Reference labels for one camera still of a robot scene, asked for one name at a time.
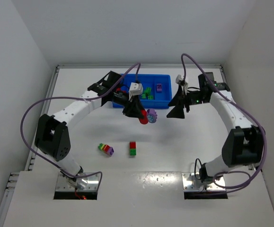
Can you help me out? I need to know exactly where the purple flower lego piece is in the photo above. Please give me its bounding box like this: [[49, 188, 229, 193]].
[[147, 108, 158, 123]]

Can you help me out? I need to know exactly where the purple lego brick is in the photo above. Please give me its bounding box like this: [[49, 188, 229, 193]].
[[156, 83, 163, 93]]

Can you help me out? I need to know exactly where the red green lego stack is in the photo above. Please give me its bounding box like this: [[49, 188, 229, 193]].
[[129, 141, 136, 156]]

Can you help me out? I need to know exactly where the red arch lego brick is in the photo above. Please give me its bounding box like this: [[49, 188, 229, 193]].
[[139, 109, 148, 125]]

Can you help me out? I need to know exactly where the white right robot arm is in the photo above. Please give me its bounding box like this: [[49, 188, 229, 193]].
[[167, 72, 264, 183]]

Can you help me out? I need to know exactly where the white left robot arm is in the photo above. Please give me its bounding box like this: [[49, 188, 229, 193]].
[[35, 71, 148, 181]]

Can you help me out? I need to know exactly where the green lego pile in tray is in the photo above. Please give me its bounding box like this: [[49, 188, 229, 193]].
[[141, 87, 154, 100]]

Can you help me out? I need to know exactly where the blue divided plastic tray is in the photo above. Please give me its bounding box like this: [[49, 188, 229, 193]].
[[110, 74, 171, 109]]

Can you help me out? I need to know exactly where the small rainbow lego stack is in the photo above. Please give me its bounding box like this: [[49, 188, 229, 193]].
[[98, 143, 114, 157]]

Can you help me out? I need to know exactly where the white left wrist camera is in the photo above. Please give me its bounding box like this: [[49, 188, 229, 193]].
[[129, 82, 143, 97]]

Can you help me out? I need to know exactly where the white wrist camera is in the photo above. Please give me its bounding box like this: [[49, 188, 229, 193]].
[[175, 74, 188, 89], [129, 82, 143, 97]]

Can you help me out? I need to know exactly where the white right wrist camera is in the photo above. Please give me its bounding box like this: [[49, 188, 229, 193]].
[[175, 74, 188, 89]]

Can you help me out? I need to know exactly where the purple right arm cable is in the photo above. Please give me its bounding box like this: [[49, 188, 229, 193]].
[[181, 53, 267, 192]]

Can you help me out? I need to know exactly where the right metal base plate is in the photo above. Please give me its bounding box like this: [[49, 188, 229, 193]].
[[182, 172, 226, 192]]

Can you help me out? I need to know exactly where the metal base plate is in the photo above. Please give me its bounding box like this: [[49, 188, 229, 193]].
[[182, 172, 226, 192], [55, 173, 100, 192]]

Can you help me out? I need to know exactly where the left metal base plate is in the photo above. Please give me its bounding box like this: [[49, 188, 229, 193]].
[[55, 173, 100, 192]]

